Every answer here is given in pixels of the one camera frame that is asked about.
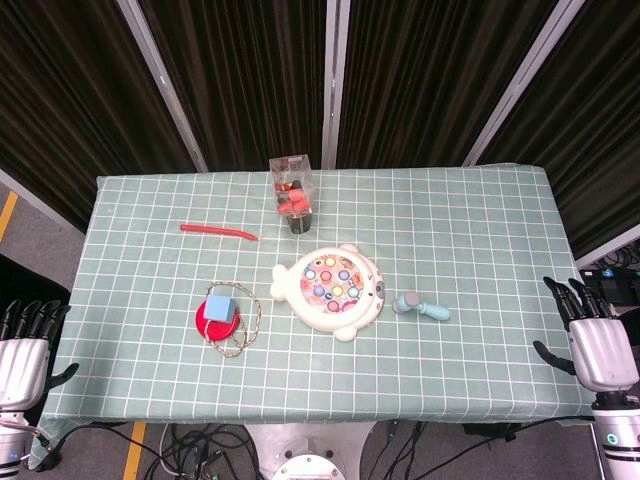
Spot red stick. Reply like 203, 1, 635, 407
179, 223, 263, 243

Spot dark curtain panel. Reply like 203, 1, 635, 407
138, 0, 329, 173
0, 0, 197, 232
337, 0, 559, 170
479, 0, 640, 259

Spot braided rope loop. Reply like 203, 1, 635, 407
204, 281, 263, 359

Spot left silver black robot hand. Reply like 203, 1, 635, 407
0, 298, 80, 414

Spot grey partition post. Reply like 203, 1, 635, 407
462, 0, 586, 168
574, 235, 640, 269
319, 0, 351, 170
117, 0, 209, 173

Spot blue cube block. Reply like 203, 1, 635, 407
204, 294, 236, 324

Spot black floor box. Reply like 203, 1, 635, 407
462, 422, 521, 444

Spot black power strip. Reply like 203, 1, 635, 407
579, 267, 640, 314

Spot green checkered tablecloth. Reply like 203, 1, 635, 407
27, 161, 614, 473

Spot black cup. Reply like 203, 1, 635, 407
285, 212, 315, 236

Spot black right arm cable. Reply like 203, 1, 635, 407
429, 414, 596, 471

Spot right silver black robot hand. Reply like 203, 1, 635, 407
532, 276, 640, 396

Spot light blue toy handle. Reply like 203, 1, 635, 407
391, 291, 452, 322

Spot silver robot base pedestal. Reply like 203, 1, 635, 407
244, 423, 384, 480

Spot black floor cable bundle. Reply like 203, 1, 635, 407
144, 423, 264, 480

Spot white fish-shaped fishing toy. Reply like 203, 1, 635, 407
270, 243, 386, 342

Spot clear box with red pieces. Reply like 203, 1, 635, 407
268, 154, 315, 217

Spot red round disc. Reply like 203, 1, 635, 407
195, 298, 242, 342

